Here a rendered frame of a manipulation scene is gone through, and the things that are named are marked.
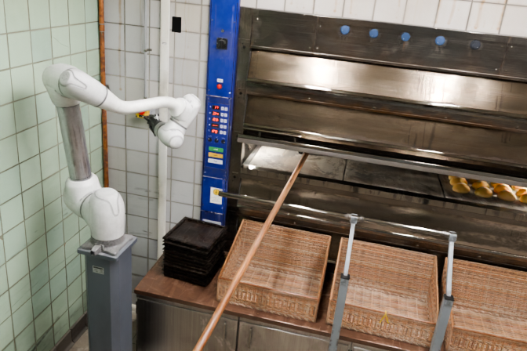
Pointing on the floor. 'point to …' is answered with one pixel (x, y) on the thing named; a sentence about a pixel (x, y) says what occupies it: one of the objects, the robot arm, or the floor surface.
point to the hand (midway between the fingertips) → (148, 118)
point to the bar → (350, 257)
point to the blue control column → (219, 6)
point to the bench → (235, 322)
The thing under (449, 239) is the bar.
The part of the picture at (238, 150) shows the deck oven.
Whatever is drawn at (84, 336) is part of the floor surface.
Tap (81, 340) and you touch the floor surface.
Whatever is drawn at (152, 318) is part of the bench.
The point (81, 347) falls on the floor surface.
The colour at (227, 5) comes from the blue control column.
